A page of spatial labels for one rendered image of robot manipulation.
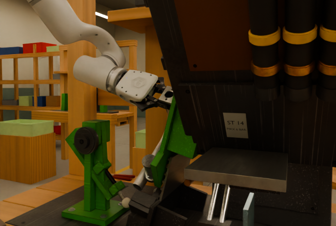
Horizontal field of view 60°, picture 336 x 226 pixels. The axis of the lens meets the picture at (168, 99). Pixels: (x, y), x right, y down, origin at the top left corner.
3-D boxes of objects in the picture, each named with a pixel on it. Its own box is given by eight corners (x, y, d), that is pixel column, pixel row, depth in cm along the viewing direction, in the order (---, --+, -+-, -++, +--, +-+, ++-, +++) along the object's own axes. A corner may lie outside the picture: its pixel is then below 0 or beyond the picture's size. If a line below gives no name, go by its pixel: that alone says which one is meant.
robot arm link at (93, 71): (124, 80, 95) (108, 97, 89) (92, 68, 100) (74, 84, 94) (122, 59, 89) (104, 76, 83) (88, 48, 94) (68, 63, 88)
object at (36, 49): (77, 150, 587) (76, 36, 577) (-5, 141, 688) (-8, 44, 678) (94, 145, 636) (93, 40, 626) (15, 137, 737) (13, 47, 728)
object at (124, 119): (118, 126, 945) (118, 113, 943) (97, 125, 974) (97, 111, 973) (135, 122, 1057) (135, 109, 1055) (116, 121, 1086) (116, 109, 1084)
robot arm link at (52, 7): (63, -15, 90) (117, 66, 103) (23, 6, 80) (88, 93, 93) (80, -26, 84) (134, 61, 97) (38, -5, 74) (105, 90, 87)
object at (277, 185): (285, 200, 43) (286, 180, 43) (183, 186, 49) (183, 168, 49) (288, 149, 79) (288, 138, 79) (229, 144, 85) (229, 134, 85)
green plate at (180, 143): (185, 181, 68) (208, 93, 65) (154, 168, 71) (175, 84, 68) (199, 168, 78) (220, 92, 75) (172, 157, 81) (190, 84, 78)
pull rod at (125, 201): (133, 206, 82) (133, 186, 82) (128, 210, 80) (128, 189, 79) (116, 203, 84) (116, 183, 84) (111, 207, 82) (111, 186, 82)
